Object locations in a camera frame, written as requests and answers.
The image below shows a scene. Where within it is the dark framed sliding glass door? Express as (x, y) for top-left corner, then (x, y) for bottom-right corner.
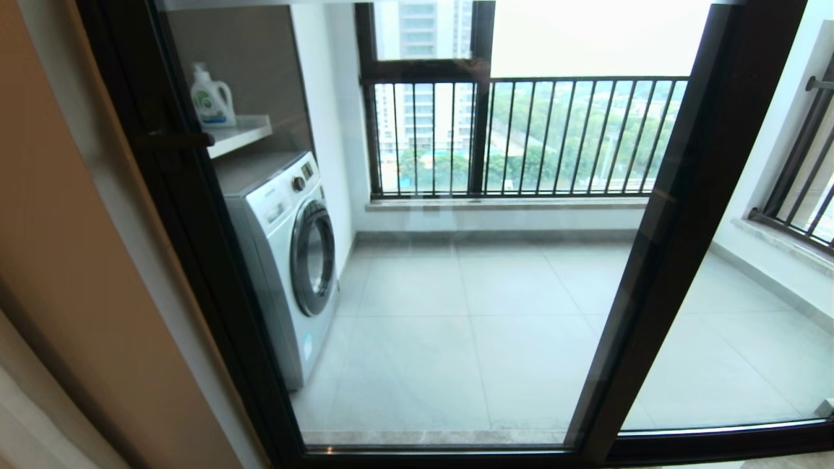
(75, 0), (810, 469)

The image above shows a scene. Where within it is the grey stone window sill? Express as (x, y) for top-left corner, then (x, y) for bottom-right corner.
(365, 195), (651, 212)
(730, 216), (834, 279)

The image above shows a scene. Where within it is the white front-load washing machine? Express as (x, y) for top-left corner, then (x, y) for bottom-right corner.
(215, 150), (341, 391)

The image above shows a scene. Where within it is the high-rise apartment building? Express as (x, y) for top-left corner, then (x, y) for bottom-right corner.
(377, 0), (475, 156)

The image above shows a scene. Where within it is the black balcony railing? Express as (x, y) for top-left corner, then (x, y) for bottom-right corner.
(371, 75), (691, 197)

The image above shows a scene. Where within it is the white laundry detergent bottle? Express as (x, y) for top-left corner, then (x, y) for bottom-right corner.
(190, 62), (238, 128)

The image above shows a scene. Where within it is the black window guard railing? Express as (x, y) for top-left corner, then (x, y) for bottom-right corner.
(748, 55), (834, 256)

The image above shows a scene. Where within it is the cream curtain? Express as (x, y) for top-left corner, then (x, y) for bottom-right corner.
(0, 313), (131, 469)

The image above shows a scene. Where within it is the black window frame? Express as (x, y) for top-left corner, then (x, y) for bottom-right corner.
(354, 0), (497, 199)

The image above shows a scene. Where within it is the white wall shelf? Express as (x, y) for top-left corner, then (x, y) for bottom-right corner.
(203, 115), (274, 160)

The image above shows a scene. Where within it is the dark sliding door frame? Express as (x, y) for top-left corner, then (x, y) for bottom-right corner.
(73, 0), (834, 469)

